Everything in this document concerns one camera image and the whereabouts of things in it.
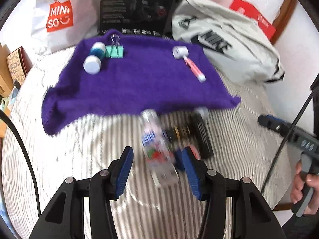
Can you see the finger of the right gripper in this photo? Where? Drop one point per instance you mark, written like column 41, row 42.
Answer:
column 274, row 124

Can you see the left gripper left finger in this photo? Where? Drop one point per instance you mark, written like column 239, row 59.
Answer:
column 63, row 216

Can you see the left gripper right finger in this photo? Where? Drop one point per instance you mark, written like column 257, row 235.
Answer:
column 252, row 217

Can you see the white USB night light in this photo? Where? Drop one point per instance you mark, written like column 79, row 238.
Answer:
column 202, row 111

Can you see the black lipstick tube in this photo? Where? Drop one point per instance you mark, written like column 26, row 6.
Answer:
column 200, row 132

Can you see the pink pen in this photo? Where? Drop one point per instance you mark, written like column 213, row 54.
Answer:
column 195, row 70

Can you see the clear candy bottle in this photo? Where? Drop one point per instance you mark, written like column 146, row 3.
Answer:
column 160, row 160

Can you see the white tape roll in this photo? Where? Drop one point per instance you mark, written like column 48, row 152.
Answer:
column 180, row 52

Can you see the white and blue cylinder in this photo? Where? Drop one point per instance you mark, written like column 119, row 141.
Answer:
column 93, row 62

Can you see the teal binder clip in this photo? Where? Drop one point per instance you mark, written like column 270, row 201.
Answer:
column 115, row 50

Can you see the blue orange small container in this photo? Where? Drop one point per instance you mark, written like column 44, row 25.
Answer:
column 184, row 153

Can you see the striped bed cover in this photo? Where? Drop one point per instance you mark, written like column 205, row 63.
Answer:
column 241, row 148

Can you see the grey Nike bag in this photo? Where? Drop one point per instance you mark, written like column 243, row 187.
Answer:
column 230, row 40

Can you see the small red paper bag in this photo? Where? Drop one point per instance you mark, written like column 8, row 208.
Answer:
column 249, row 10

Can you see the purple towel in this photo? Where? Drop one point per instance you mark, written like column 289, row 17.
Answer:
column 148, row 76

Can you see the patterned book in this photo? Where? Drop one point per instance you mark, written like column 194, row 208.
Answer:
column 19, row 65

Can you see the black headset box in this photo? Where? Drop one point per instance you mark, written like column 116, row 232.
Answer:
column 137, row 17

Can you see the white Miniso plastic bag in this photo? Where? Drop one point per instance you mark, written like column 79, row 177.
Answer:
column 59, row 24

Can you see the wooden bed post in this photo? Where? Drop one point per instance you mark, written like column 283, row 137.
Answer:
column 281, row 21

